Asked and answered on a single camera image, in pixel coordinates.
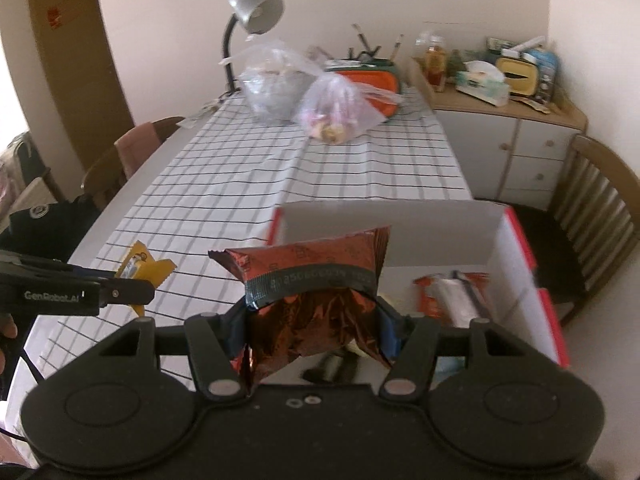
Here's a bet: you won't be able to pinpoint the silver desk lamp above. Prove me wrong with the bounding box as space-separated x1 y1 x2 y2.
221 0 284 93

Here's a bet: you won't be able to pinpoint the large red snack bag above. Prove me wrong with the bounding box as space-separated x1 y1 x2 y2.
412 271 494 323

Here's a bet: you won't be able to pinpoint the wooden chair right side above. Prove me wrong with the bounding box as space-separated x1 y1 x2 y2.
512 134 639 327

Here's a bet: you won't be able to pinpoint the amber liquid bottle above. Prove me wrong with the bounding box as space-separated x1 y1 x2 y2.
424 35 447 92

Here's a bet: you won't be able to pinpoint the black jacket with badge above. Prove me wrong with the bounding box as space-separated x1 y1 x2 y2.
1 196 101 262

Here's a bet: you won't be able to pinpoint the black snack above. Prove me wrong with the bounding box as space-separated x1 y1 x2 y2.
302 350 359 385

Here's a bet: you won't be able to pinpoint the person's left hand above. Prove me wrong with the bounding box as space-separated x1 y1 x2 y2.
0 313 17 373

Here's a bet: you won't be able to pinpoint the white black checked tablecloth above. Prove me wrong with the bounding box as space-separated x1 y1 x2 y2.
37 86 474 391

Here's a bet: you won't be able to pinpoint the clear plastic bag pink contents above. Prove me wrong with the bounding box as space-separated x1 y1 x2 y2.
295 72 404 145

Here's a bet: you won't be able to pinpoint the green white tissue box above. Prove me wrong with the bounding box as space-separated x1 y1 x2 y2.
456 61 511 107

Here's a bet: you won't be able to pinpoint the white drawer cabinet wood top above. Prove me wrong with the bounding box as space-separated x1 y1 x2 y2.
407 60 588 210

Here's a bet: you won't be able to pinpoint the silver pink wrapped snack bar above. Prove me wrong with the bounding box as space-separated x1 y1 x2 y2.
427 271 491 328

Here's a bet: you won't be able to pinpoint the clear plastic bag grey contents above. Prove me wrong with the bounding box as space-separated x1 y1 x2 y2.
219 39 324 124

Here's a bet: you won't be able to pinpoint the yellow small snack packet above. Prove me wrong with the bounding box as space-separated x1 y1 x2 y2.
115 240 177 290

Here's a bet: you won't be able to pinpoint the red cardboard box white inside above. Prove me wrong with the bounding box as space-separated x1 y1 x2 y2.
267 200 570 367

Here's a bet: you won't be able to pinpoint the brown wooden door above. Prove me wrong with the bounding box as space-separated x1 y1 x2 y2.
28 0 134 169

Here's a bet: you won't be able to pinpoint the red-brown foil snack bag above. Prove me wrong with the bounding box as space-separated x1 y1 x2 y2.
208 226 390 387

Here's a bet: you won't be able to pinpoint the orange zip pouch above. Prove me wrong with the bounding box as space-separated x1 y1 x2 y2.
324 60 402 118

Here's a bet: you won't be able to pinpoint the pen holder with brushes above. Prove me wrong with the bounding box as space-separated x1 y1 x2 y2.
348 23 404 65

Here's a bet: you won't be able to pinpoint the wooden chair with pink cloth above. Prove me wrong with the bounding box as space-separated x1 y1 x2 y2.
81 116 183 210

